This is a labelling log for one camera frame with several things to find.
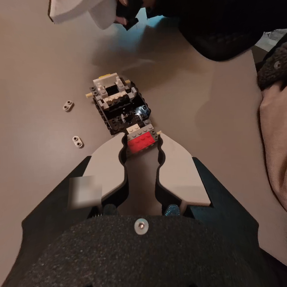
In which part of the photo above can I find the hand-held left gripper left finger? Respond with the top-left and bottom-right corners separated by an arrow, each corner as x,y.
84,133 -> 130,207

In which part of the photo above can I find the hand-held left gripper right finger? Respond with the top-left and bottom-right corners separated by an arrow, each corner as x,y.
155,133 -> 212,207

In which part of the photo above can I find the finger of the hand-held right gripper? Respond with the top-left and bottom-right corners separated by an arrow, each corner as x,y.
48,0 -> 94,25

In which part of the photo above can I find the toy brick car model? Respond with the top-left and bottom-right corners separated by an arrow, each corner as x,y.
86,74 -> 162,154

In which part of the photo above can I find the person's right forearm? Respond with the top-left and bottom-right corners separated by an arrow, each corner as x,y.
143,0 -> 287,62

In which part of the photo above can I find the person's right hand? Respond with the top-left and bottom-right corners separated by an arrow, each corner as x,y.
114,0 -> 157,25

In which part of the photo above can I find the black fleece-lined jacket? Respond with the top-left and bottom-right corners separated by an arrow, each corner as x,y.
256,41 -> 287,91

